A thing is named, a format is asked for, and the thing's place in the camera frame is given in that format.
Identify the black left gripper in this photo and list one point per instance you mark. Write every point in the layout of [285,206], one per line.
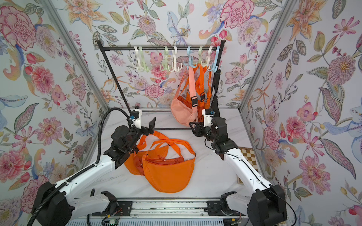
[152,128]

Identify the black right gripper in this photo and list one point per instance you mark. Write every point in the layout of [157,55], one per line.
[201,129]

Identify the pink crescent bag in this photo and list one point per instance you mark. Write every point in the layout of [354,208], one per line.
[181,112]

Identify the dark orange crescent bag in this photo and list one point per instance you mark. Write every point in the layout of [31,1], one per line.
[134,163]

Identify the bright orange crescent bag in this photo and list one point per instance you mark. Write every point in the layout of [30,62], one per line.
[172,174]

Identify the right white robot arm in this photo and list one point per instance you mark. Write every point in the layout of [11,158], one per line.
[263,204]

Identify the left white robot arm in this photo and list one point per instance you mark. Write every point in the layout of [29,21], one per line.
[57,204]

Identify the black bag on rack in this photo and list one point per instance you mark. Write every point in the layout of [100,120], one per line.
[214,101]

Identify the green hook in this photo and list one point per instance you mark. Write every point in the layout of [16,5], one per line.
[200,58]
[143,64]
[164,65]

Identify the green hook middle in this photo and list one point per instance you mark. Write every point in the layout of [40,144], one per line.
[164,65]

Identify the white hook far left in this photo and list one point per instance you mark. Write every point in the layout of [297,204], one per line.
[136,61]

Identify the white hook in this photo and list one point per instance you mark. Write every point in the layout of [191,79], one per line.
[175,67]
[208,64]
[136,61]

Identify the white hook middle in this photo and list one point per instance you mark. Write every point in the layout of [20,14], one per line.
[175,67]

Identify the blue hook far right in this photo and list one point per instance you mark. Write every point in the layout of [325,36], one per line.
[216,58]

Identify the blue hook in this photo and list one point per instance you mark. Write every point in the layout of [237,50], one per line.
[190,62]
[216,58]

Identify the green hook right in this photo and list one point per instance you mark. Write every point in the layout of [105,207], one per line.
[200,58]

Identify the blue hook middle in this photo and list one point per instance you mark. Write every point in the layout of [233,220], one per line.
[190,62]

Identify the white hook right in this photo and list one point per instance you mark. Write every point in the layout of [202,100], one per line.
[208,64]

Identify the wooden chessboard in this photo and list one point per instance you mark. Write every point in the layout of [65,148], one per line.
[250,156]

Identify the black metal clothes rack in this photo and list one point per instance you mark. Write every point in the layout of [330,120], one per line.
[104,49]

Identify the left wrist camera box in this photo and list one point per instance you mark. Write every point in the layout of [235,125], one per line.
[136,117]

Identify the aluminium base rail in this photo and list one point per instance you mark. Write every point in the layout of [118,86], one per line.
[171,212]

